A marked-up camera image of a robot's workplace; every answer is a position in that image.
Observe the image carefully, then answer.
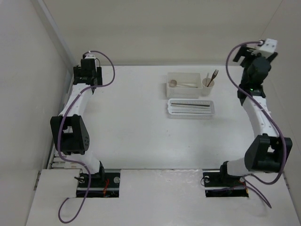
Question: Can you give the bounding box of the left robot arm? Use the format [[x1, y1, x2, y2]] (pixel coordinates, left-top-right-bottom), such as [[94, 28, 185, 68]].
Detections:
[[50, 54, 105, 187]]

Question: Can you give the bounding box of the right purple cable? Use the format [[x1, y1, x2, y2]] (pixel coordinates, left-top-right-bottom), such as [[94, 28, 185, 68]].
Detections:
[[225, 40, 291, 208]]

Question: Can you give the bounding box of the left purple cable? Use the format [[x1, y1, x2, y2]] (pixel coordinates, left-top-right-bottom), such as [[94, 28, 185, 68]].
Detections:
[[57, 50, 116, 223]]

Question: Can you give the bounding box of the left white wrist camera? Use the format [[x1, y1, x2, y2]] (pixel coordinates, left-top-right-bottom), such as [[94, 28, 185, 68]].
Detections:
[[82, 51, 96, 60]]

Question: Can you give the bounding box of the white paper cup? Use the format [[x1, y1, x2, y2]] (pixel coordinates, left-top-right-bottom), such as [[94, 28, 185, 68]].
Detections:
[[201, 78, 214, 97]]

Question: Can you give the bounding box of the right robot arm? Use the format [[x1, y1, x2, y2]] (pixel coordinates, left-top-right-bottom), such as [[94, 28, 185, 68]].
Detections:
[[218, 40, 293, 186]]

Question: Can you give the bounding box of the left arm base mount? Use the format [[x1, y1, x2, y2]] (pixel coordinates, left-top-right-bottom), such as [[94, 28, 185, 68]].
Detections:
[[75, 169, 121, 198]]

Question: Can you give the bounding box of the white perforated basket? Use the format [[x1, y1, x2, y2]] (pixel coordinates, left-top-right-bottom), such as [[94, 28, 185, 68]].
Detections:
[[167, 98, 215, 119]]

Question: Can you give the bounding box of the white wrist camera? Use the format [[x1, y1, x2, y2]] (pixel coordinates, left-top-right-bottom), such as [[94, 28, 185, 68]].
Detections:
[[82, 51, 96, 60], [252, 39, 278, 58]]

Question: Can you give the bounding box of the purple cable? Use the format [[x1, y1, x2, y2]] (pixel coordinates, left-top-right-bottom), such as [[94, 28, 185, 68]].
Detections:
[[57, 50, 116, 223], [225, 40, 291, 208]]

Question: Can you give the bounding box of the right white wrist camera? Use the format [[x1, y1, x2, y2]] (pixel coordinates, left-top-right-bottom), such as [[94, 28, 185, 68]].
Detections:
[[252, 39, 278, 58]]

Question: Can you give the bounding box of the black chopstick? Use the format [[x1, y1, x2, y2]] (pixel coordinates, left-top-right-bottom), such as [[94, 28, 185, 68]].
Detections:
[[171, 103, 210, 107]]

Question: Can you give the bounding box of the brown fork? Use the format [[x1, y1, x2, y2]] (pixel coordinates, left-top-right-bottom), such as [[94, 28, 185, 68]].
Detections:
[[206, 70, 219, 87]]

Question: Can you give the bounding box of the white rectangular bin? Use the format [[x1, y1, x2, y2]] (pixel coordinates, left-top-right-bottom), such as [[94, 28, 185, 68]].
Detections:
[[166, 73, 202, 99]]

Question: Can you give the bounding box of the dark grey chopstick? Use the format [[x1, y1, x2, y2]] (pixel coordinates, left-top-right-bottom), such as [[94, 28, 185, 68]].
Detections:
[[171, 103, 210, 108]]

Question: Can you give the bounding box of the silver metal chopstick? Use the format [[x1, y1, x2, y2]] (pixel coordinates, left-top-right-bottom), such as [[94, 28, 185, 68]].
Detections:
[[169, 108, 211, 114]]

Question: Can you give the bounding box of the beige wooden spoon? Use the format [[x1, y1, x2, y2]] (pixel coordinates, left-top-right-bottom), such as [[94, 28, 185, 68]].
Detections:
[[169, 80, 197, 88]]

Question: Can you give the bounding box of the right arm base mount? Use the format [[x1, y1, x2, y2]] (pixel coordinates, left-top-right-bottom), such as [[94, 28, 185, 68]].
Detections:
[[201, 170, 249, 198]]

